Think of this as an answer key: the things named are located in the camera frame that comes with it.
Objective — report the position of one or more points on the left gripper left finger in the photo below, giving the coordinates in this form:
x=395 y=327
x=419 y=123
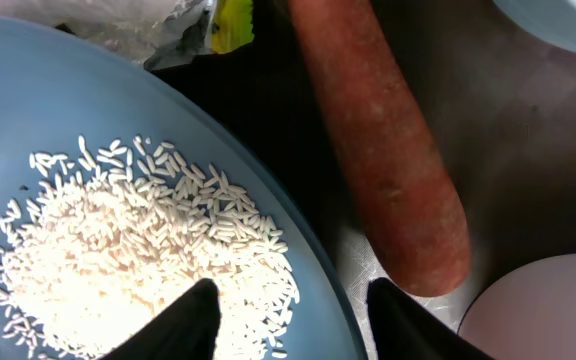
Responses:
x=187 y=329

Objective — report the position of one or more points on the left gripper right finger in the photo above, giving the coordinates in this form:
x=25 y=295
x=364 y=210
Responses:
x=404 y=330

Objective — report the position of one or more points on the white rice pile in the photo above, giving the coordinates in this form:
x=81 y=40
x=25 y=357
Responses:
x=116 y=235

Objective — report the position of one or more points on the white pink cup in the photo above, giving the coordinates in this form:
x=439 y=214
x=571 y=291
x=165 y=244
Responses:
x=530 y=313

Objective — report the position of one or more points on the dark blue plate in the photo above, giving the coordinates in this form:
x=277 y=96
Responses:
x=57 y=91

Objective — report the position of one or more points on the light blue bowl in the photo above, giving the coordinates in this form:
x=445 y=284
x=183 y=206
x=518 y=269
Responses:
x=552 y=21

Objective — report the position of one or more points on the orange carrot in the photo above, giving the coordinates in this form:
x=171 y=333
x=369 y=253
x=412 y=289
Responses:
x=410 y=210

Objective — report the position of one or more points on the dark brown serving tray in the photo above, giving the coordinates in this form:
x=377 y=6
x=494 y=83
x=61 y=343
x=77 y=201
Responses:
x=501 y=104

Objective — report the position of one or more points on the crumpled white tissue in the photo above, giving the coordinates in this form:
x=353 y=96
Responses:
x=154 y=34

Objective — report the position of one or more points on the green snack wrapper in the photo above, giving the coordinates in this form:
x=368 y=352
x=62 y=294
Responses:
x=232 y=26

